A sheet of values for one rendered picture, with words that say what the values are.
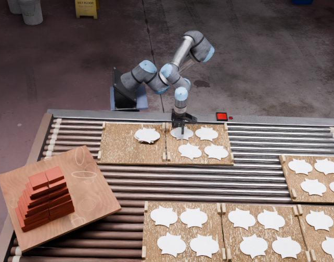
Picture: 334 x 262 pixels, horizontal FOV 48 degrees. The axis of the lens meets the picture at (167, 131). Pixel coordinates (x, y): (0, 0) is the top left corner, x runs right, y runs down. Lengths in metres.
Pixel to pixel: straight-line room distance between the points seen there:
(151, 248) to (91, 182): 0.47
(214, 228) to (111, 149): 0.81
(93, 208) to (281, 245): 0.97
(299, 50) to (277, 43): 0.31
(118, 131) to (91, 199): 0.63
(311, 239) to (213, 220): 0.51
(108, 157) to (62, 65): 2.64
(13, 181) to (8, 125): 1.98
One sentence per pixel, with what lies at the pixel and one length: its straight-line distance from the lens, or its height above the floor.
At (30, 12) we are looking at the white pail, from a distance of 5.67.
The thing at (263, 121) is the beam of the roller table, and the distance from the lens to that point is 2.69.
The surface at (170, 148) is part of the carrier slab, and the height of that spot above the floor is 0.94.
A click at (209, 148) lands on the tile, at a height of 0.94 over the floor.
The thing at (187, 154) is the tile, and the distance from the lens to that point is 2.32.
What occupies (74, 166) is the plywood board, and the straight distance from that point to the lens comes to 2.15.
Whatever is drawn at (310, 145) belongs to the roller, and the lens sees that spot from 2.63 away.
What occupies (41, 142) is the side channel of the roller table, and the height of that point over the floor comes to 0.95.
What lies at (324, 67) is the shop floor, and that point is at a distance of 5.26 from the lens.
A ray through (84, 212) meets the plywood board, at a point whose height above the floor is 1.04.
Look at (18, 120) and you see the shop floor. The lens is 4.12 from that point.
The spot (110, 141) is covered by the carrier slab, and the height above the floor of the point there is 0.94.
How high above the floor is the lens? 2.64
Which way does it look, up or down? 44 degrees down
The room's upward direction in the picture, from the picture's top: 3 degrees clockwise
